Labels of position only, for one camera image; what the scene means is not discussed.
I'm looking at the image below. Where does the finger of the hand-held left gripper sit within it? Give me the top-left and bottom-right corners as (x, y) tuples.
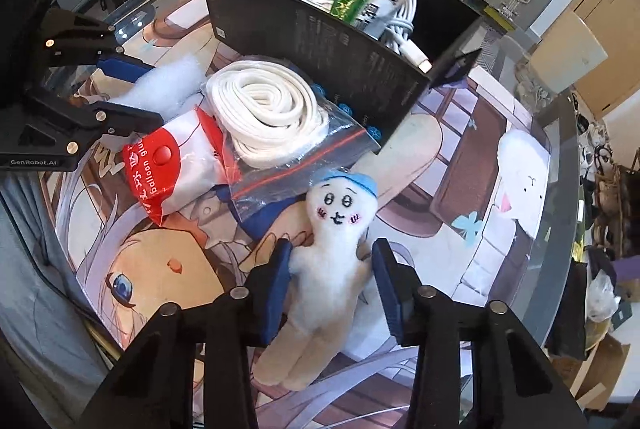
(25, 89), (166, 145)
(30, 6), (156, 82)

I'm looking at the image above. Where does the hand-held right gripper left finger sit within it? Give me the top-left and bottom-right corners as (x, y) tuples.
(90, 239), (293, 429)

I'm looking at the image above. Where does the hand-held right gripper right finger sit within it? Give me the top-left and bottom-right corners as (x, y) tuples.
(371, 237), (588, 429)

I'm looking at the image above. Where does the white cotton wad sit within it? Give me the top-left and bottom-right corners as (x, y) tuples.
(107, 56), (206, 117)

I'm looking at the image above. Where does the white plush doll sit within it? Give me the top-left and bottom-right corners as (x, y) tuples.
(252, 169), (378, 392)

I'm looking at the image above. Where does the red and white packet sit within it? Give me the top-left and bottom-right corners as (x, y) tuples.
(122, 106), (233, 227)

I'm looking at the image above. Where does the bagged white strap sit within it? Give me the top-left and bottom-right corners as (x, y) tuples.
(205, 59), (371, 210)

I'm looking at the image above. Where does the black storage box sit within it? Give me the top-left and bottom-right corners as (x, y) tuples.
(200, 0), (483, 155)

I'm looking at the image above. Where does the white cable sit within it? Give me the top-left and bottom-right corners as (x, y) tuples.
(367, 0), (433, 72)

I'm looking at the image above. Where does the person's grey clothing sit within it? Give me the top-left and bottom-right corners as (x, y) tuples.
(0, 189), (116, 410)

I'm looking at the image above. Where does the black bin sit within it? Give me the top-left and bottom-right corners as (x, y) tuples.
(545, 259), (591, 360)

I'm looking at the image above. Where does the white plastic bag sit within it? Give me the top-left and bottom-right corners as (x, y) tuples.
(585, 269), (621, 322)

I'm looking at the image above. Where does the open cardboard carton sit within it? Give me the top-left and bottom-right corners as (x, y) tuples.
(560, 334), (632, 410)

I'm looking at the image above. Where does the purple rolled mat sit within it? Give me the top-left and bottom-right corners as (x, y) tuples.
(612, 259), (640, 290)

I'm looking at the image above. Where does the wooden door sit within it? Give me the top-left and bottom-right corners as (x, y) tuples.
(570, 0), (640, 120)

